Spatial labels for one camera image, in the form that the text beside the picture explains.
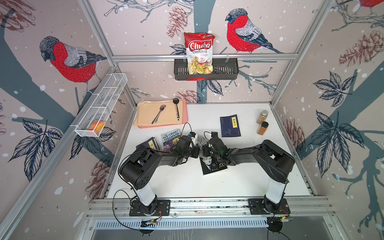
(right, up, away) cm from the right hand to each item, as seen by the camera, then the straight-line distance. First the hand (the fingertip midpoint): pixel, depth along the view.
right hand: (202, 148), depth 95 cm
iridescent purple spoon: (-35, +21, +19) cm, 45 cm away
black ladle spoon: (-21, +34, +27) cm, 48 cm away
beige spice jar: (+43, +20, +9) cm, 48 cm away
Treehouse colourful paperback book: (-21, +5, +3) cm, 22 cm away
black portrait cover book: (+4, -9, -7) cm, 12 cm away
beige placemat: (-45, +25, +23) cm, 56 cm away
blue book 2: (-32, +4, -2) cm, 33 cm away
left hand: (0, +1, -2) cm, 2 cm away
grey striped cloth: (-1, +5, -5) cm, 7 cm away
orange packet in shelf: (-48, +17, -30) cm, 59 cm away
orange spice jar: (+40, +12, +1) cm, 42 cm away
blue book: (+21, +13, +12) cm, 28 cm away
